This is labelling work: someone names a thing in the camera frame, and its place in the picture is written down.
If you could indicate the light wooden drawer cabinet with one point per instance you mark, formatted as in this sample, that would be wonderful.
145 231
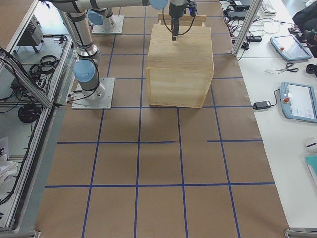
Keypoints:
179 73

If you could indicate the aluminium frame post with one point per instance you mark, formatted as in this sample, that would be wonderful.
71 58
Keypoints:
250 16

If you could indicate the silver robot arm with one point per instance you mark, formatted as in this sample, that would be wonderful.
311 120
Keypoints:
86 69
80 6

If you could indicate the black handled scissors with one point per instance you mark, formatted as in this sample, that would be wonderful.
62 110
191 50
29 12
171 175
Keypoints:
289 68

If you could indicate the upper teach pendant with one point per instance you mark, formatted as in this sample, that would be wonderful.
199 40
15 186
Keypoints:
290 48

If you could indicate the lower teach pendant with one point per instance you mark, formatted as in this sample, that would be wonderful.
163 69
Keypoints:
298 102

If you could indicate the black power brick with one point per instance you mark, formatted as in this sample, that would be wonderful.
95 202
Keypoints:
260 105

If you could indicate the teach pendant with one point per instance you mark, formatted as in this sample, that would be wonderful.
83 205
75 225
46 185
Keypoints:
290 48
298 102

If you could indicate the aluminium frame rail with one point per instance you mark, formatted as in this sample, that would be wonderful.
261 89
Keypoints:
29 79

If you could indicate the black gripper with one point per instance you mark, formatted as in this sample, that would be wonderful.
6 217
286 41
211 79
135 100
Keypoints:
175 11

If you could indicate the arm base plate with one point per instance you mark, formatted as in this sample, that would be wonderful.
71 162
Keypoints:
112 25
100 99

